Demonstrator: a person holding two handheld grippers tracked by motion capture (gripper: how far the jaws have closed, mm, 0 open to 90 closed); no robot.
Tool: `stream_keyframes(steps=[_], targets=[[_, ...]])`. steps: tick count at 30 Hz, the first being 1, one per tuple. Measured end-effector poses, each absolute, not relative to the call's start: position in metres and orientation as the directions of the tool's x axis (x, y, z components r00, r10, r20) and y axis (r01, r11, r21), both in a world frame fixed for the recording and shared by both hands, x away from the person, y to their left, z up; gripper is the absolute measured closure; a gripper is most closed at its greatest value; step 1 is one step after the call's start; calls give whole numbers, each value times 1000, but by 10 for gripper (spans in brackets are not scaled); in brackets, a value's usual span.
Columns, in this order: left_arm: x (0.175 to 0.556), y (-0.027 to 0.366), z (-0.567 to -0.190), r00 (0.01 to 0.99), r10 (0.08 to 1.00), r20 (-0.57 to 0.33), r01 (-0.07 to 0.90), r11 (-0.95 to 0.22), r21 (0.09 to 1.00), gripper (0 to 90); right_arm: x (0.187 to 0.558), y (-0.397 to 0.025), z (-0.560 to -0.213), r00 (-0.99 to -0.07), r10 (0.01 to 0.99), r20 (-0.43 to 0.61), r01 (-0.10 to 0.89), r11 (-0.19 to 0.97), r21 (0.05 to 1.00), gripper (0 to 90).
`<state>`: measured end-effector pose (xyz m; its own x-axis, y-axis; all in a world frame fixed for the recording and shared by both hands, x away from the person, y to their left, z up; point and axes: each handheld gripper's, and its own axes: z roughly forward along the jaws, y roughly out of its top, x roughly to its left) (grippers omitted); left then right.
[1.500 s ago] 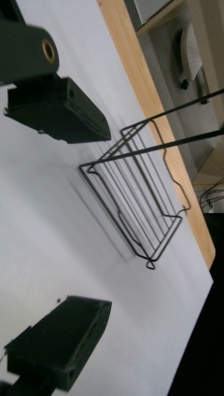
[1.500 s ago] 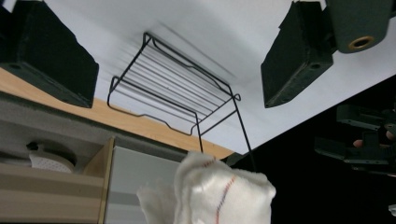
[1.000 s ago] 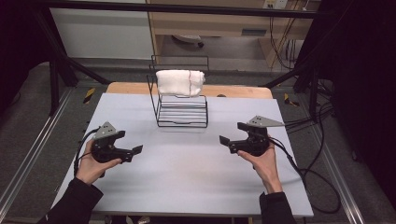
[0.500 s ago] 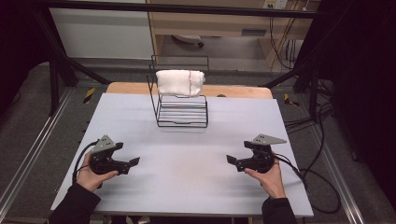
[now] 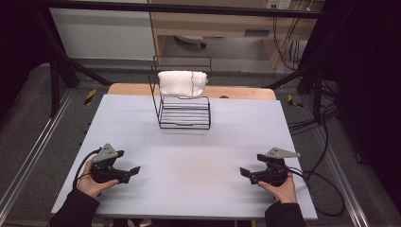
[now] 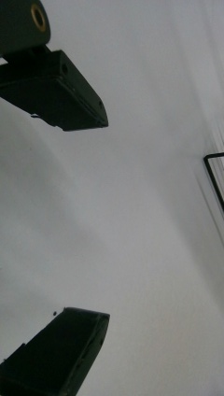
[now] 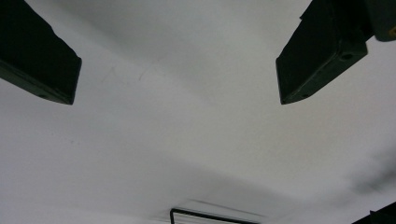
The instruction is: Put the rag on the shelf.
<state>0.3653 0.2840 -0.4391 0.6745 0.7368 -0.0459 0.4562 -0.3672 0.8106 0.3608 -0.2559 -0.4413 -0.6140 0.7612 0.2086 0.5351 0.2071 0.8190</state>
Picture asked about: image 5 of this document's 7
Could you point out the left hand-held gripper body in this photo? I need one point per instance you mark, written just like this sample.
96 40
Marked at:
105 165

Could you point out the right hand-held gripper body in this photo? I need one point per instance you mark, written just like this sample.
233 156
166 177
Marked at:
274 171

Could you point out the white towel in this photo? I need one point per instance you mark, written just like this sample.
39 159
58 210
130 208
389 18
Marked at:
181 83

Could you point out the person's right hand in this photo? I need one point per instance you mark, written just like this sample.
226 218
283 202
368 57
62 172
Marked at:
283 192

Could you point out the person's left hand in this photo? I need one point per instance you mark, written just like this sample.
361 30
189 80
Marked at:
90 184

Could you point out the yellow black floor tape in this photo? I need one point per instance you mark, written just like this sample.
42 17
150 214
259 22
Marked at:
90 97
294 101

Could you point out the wooden table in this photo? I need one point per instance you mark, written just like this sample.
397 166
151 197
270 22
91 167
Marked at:
239 93

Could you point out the black metal stand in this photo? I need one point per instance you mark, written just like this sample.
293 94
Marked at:
315 78
60 69

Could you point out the black curtain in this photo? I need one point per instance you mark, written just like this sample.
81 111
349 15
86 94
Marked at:
15 47
369 78

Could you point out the white object under desk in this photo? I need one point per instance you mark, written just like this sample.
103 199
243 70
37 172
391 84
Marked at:
190 39

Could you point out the light wooden desk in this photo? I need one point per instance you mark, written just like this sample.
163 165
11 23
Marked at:
217 23

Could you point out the white power strip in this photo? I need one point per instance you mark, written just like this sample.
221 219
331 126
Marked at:
279 3

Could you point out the aluminium floor rail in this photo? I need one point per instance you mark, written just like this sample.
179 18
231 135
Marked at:
343 179
34 151

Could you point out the black metal frame bar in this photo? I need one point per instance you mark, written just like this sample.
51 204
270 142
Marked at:
189 8

